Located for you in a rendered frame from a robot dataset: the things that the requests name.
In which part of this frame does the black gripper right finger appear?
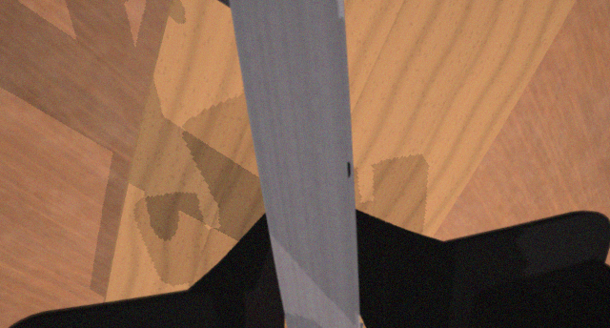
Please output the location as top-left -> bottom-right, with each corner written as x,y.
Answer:
356,209 -> 610,328

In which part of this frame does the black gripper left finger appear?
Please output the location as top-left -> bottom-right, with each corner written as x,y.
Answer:
9,214 -> 285,328

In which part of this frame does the light brown wooden board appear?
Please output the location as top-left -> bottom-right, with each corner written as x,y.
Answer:
103,0 -> 576,302

